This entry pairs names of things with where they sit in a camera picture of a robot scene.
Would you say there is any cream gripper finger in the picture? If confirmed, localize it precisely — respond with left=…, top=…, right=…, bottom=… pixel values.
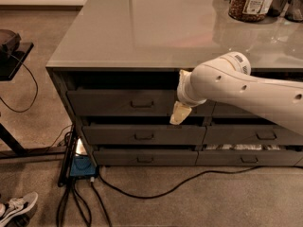
left=169, top=101, right=192, bottom=125

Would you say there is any grey drawer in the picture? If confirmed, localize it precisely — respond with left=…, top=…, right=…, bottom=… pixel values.
left=92, top=146, right=198, bottom=166
left=196, top=144, right=303, bottom=166
left=204, top=118, right=303, bottom=146
left=82, top=116, right=205, bottom=145
left=65, top=86, right=219, bottom=117
left=212, top=72, right=303, bottom=118

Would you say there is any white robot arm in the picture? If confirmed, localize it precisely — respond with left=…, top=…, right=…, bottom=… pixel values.
left=170, top=52, right=303, bottom=134

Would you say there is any grey cabinet with glossy top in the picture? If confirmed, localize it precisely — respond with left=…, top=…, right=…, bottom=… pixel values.
left=46, top=0, right=302, bottom=165

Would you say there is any clear jar of nuts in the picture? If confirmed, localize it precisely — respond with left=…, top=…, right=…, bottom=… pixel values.
left=228, top=0, right=273, bottom=22

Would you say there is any blue electronics box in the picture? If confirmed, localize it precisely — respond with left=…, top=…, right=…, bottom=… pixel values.
left=70, top=156, right=97, bottom=177

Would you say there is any black side table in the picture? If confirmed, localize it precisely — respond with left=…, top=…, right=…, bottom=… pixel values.
left=0, top=43, right=66, bottom=160

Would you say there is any dark device on table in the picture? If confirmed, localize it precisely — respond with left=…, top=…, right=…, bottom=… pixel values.
left=0, top=29, right=21, bottom=61

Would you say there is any long black floor cable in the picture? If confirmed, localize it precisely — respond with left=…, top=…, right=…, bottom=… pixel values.
left=98, top=165, right=303, bottom=201

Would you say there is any black cable bundle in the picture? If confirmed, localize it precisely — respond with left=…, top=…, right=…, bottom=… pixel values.
left=56, top=177, right=112, bottom=227

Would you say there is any thin black hanging cable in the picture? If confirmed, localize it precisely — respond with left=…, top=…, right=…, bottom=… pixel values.
left=0, top=52, right=40, bottom=114

